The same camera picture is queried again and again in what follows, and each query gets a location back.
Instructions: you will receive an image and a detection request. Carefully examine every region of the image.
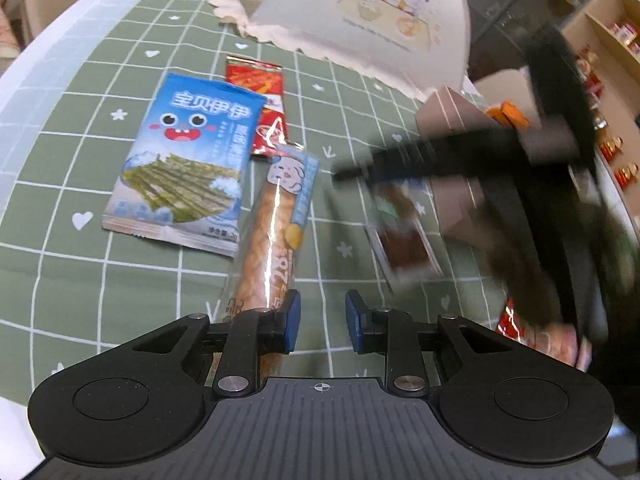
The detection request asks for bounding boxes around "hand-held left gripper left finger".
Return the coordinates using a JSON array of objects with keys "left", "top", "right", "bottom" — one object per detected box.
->
[{"left": 132, "top": 285, "right": 303, "bottom": 401}]

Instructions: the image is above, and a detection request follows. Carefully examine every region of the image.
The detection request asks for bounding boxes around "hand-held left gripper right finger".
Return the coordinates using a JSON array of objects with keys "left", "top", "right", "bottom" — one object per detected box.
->
[{"left": 346, "top": 287, "right": 511, "bottom": 401}]

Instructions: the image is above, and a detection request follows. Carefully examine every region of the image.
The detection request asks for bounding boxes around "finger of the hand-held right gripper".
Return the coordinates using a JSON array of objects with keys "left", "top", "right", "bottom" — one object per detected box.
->
[{"left": 331, "top": 128, "right": 524, "bottom": 187}]

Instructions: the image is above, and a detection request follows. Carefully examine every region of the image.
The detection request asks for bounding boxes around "pink gift box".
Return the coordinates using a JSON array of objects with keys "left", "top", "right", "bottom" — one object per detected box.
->
[{"left": 414, "top": 67, "right": 596, "bottom": 243}]

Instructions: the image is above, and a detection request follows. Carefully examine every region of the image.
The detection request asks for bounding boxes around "long bread stick packet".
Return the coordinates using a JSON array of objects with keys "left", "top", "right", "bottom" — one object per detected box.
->
[{"left": 216, "top": 142, "right": 321, "bottom": 379}]

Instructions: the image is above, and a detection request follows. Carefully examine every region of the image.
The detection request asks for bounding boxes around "small brown snack packet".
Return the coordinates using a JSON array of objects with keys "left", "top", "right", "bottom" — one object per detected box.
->
[{"left": 363, "top": 180, "right": 445, "bottom": 292}]

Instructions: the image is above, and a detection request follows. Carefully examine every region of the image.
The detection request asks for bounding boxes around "red spicy strip packet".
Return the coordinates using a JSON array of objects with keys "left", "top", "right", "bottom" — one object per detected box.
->
[{"left": 223, "top": 54, "right": 290, "bottom": 161}]

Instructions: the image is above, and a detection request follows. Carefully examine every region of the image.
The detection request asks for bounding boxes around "large red snack packet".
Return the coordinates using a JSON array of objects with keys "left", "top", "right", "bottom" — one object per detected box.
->
[{"left": 495, "top": 298, "right": 594, "bottom": 369}]

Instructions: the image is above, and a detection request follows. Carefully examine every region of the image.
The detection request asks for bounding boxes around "blue seaweed snack packet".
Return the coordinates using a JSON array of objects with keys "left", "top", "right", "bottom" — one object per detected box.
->
[{"left": 101, "top": 72, "right": 267, "bottom": 260}]

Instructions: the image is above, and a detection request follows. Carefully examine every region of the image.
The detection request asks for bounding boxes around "orange package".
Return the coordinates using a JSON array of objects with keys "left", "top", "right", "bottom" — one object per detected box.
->
[{"left": 487, "top": 101, "right": 532, "bottom": 129}]

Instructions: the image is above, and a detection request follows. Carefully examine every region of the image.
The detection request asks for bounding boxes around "white mesh food cover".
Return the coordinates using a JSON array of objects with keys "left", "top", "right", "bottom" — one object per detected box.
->
[{"left": 180, "top": 0, "right": 472, "bottom": 102}]

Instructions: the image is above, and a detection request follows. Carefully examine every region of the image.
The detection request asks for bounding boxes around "green grid tablecloth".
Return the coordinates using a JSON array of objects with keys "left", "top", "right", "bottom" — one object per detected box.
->
[{"left": 0, "top": 0, "right": 507, "bottom": 406}]

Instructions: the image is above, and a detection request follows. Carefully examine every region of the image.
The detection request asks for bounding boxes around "wooden wall shelf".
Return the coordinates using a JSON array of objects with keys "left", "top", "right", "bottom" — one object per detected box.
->
[{"left": 565, "top": 0, "right": 640, "bottom": 196}]

